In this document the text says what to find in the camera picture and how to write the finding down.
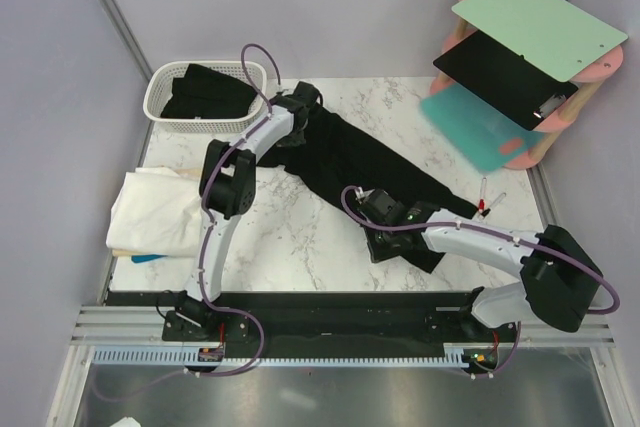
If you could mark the pink wooden shelf rack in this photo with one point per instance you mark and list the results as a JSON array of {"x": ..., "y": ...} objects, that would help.
[{"x": 588, "y": 82}]

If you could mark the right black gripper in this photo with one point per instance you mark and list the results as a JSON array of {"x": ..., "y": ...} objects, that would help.
[{"x": 378, "y": 254}]

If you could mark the white plastic laundry basket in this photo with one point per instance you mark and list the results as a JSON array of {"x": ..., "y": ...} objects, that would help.
[{"x": 159, "y": 92}]

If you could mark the blue folded cloth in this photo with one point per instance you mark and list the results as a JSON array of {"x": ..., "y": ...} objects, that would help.
[{"x": 144, "y": 258}]

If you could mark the green mint board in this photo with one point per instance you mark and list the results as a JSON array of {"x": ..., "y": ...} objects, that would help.
[{"x": 555, "y": 36}]

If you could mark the black t shirts in basket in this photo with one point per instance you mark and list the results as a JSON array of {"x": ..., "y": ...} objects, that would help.
[{"x": 203, "y": 93}]

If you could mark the black capped marker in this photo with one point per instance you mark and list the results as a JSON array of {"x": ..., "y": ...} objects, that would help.
[{"x": 492, "y": 205}]

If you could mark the white slotted cable duct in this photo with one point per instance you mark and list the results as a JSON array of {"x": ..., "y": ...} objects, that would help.
[{"x": 193, "y": 356}]

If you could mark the black clipboard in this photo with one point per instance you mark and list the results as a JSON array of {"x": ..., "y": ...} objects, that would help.
[{"x": 504, "y": 79}]

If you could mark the white paper scrap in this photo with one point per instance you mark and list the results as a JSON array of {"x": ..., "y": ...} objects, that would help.
[{"x": 126, "y": 422}]

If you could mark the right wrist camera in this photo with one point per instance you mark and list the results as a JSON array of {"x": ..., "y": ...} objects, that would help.
[{"x": 362, "y": 195}]

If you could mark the black t shirt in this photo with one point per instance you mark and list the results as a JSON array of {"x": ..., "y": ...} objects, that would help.
[{"x": 337, "y": 154}]

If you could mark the white t shirt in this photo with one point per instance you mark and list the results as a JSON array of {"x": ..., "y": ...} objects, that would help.
[{"x": 155, "y": 212}]

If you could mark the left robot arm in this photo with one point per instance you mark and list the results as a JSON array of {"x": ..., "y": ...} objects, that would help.
[{"x": 228, "y": 188}]

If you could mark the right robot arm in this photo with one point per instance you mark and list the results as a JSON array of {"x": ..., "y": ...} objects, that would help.
[{"x": 554, "y": 279}]

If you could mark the teal cutting board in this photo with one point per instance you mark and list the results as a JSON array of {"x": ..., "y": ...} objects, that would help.
[{"x": 484, "y": 136}]

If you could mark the red capped marker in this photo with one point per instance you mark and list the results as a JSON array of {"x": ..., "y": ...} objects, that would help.
[{"x": 482, "y": 195}]

